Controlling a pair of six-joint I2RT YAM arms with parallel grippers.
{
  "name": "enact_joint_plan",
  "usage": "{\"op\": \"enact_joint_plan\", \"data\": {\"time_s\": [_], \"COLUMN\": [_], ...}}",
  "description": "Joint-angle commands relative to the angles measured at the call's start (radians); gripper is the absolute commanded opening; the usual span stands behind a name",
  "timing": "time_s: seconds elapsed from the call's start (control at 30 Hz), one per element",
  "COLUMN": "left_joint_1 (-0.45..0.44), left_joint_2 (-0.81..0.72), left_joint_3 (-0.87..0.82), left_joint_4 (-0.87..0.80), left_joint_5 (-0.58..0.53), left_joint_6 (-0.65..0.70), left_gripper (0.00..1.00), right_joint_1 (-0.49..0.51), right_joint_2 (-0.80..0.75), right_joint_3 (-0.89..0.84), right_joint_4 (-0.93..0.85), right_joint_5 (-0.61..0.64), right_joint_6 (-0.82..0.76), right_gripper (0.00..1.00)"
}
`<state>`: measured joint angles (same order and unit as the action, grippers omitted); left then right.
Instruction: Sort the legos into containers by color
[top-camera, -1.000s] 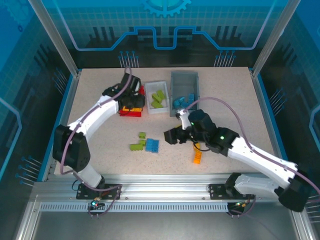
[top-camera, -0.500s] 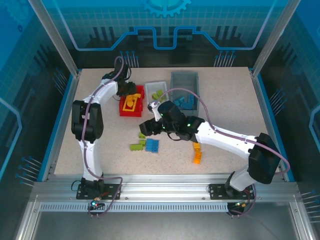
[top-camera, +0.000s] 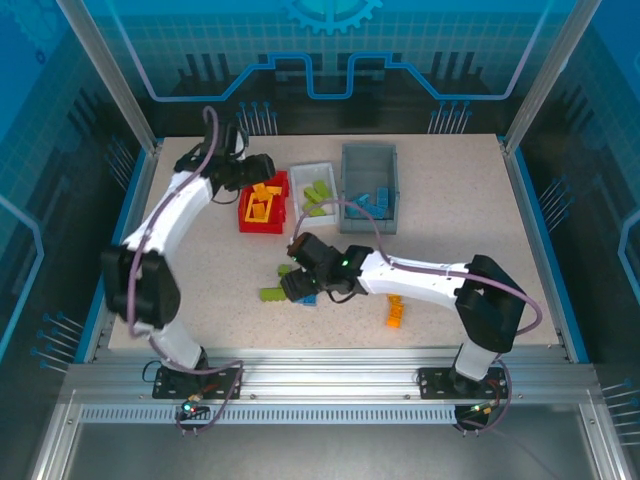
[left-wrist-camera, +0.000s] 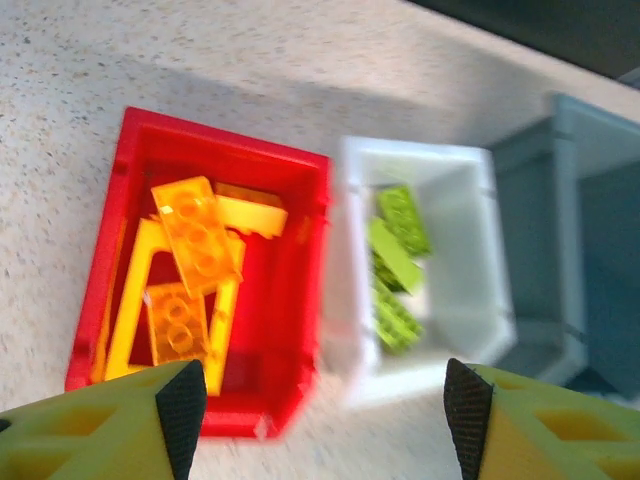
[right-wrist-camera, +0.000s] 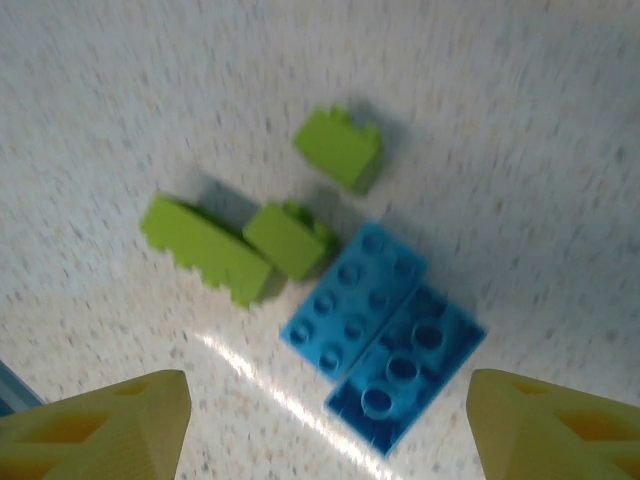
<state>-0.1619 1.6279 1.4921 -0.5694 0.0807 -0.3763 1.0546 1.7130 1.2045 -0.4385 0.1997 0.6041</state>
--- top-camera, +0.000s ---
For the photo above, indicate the aluminium side rail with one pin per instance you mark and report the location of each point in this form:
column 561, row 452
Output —
column 540, row 250
column 145, row 185

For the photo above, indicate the small green lego brick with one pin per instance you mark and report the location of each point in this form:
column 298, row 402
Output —
column 284, row 271

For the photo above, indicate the blue printed back panel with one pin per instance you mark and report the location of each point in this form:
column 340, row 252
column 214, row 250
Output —
column 350, row 50

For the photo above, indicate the blue printed side panel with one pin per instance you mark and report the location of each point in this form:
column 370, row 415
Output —
column 600, row 150
column 40, row 150

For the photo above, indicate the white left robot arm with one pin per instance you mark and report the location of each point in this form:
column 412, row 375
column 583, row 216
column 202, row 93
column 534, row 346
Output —
column 165, row 215

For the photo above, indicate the small circuit board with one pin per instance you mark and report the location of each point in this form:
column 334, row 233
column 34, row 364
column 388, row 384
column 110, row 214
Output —
column 480, row 410
column 192, row 409

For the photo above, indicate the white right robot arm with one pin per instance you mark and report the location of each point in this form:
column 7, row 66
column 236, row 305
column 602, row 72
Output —
column 410, row 280

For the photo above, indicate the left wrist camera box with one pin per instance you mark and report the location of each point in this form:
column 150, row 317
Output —
column 235, row 142

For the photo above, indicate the steel base tray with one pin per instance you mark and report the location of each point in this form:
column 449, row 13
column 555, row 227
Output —
column 325, row 455

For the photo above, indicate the gray plastic storage bin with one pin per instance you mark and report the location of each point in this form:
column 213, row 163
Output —
column 367, row 165

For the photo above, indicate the aluminium front beam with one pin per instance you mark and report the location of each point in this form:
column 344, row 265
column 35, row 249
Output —
column 325, row 370

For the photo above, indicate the red plastic bin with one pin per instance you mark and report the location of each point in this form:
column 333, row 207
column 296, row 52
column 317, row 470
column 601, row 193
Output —
column 260, row 227

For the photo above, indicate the aluminium frame post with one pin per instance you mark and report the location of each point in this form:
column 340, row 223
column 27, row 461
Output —
column 547, row 75
column 122, row 85

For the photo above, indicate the long green lego brick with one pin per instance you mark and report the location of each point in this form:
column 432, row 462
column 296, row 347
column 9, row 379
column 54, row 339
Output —
column 272, row 295

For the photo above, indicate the white plastic bin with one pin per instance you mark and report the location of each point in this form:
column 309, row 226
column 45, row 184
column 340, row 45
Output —
column 300, row 181

